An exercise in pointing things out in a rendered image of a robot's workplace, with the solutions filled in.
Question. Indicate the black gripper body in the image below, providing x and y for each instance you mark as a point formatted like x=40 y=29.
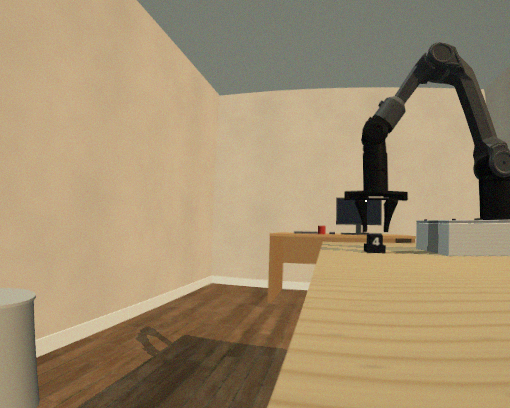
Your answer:
x=376 y=182

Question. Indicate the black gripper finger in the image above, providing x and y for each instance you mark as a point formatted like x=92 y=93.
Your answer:
x=362 y=209
x=389 y=207

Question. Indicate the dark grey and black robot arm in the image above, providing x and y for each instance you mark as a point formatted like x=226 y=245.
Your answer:
x=491 y=155

